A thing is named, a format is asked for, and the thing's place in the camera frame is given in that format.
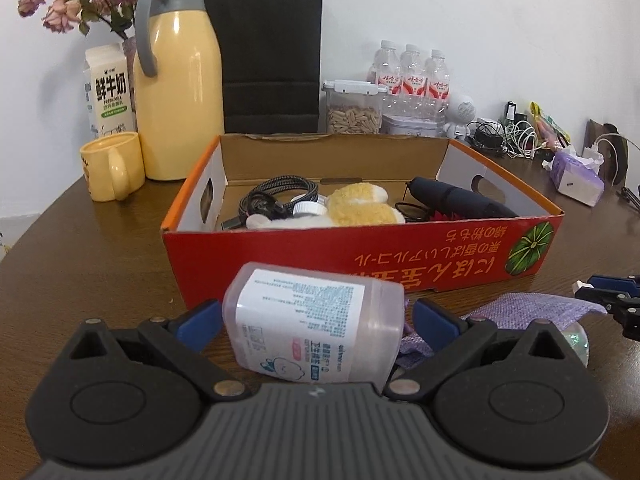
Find orange cardboard box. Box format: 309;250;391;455
160;132;566;311

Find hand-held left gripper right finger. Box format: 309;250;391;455
382;297;571;401

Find colourful snack packets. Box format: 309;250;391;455
530;101;572;148

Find black folding umbrella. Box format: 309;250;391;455
404;176;521;221

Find glass vase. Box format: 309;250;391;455
121;37;138;111

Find black charger cable bundle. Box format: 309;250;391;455
470;117;511;156

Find yellow thermos jug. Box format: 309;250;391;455
132;0;226;182

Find purple tissue pack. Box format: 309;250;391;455
550;146;606;207

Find yellow mug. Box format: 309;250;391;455
80;131;146;203

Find white charger cable bundle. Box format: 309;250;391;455
502;120;543;160

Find purple woven cloth pouch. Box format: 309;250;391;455
397;291;608;356

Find white robot-shaped speaker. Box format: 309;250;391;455
445;95;478;138

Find black braided cable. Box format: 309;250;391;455
220;175;321;231

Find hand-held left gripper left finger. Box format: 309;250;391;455
70;299;253;402

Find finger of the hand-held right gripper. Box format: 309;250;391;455
587;274;640;293
573;285;640;343

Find white milk carton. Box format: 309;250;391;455
84;44;138;141

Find iridescent clear ball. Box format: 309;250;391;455
562;322;591;367

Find white charger with cable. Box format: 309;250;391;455
582;132;640;186

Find grey metal tin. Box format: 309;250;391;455
382;112;445;137

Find black paper bag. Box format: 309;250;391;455
202;0;325;135

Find dried pink flower bouquet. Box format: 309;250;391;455
17;0;186;41

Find clear container of seeds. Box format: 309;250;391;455
321;79;388;135

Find yellow and white plush toy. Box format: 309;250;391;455
245;182;406;230

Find clear cotton swab container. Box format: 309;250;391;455
221;261;406;386

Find clear water bottle red label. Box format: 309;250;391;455
424;49;453;126
370;40;402;116
399;44;427;118

